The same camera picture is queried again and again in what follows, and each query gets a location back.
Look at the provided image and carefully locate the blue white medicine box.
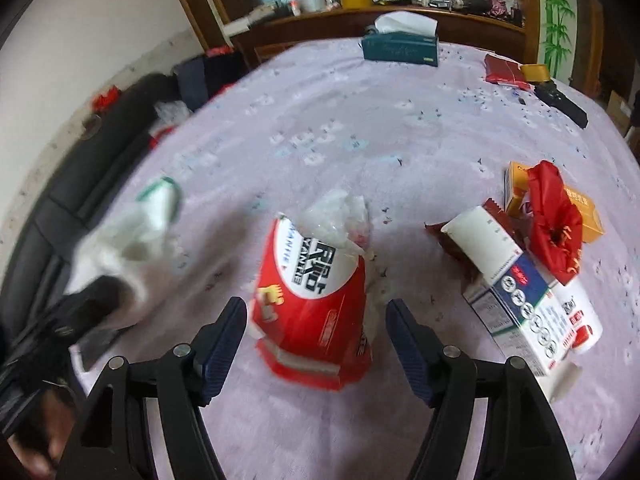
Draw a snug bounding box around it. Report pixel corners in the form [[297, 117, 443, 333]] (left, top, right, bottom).
[[440, 206, 582, 402]]

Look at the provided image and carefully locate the white tissue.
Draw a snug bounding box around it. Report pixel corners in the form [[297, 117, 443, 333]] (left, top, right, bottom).
[[66, 177, 181, 330]]

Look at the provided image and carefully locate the red wrapper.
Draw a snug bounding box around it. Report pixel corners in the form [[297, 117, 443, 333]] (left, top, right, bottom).
[[527, 160, 582, 285]]

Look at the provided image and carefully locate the red white tissue package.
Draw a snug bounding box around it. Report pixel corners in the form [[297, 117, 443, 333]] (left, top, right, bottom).
[[250, 216, 372, 391]]

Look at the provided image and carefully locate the orange rectangular box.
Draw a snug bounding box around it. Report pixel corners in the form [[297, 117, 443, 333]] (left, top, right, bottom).
[[504, 162, 605, 243]]

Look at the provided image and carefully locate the white plastic bag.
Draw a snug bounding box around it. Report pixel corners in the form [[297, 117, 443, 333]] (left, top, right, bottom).
[[296, 188, 371, 256]]

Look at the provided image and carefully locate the white red-label bottle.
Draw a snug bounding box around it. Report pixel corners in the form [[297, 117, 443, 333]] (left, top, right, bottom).
[[551, 278, 603, 354]]

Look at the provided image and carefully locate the person's left hand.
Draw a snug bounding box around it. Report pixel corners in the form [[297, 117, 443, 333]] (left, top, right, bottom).
[[9, 389, 76, 479]]

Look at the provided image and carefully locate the black sofa chair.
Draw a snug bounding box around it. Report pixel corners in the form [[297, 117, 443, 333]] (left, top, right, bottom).
[[0, 49, 252, 351]]

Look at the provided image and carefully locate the purple floral tablecloth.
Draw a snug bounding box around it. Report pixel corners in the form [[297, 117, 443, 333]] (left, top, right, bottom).
[[76, 39, 639, 479]]

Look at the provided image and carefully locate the yellow tape roll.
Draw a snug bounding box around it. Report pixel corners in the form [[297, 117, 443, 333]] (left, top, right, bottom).
[[520, 64, 551, 84]]

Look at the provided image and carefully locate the red packet on table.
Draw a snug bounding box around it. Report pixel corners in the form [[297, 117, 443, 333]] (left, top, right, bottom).
[[484, 53, 532, 91]]

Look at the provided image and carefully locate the wooden sideboard counter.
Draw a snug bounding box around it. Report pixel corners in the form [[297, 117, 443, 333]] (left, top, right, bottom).
[[221, 4, 528, 68]]

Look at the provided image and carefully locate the dark green tissue box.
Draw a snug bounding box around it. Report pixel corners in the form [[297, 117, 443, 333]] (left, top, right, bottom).
[[360, 11, 439, 67]]

